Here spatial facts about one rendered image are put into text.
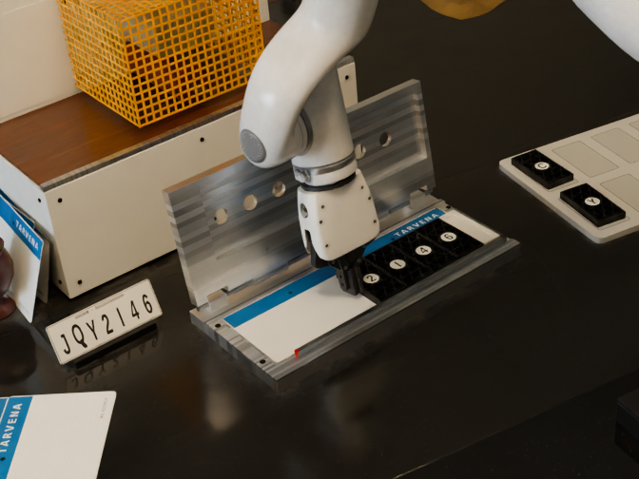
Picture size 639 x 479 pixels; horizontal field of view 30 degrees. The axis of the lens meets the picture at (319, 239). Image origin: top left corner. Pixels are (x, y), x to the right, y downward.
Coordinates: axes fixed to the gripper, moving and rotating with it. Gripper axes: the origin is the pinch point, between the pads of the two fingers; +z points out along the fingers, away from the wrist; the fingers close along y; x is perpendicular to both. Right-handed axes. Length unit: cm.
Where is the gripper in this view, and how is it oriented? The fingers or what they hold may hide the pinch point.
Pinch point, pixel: (350, 278)
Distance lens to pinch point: 164.6
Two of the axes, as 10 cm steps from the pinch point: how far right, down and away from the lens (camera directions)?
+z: 2.1, 8.9, 4.0
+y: 7.9, -4.0, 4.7
